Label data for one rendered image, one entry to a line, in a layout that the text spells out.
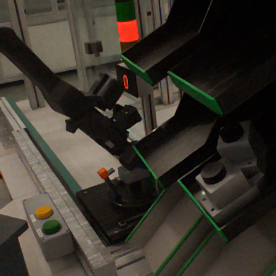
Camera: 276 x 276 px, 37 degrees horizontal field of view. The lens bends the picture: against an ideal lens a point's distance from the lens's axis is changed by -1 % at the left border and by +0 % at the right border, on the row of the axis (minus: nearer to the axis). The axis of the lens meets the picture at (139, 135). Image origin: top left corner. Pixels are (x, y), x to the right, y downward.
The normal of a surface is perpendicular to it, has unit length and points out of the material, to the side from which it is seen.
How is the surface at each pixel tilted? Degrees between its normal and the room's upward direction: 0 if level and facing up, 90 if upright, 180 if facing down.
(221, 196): 90
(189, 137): 25
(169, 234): 45
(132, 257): 90
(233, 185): 90
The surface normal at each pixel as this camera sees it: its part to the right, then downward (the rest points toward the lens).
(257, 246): -0.76, -0.49
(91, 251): -0.12, -0.91
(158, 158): -0.51, -0.73
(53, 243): 0.45, 0.31
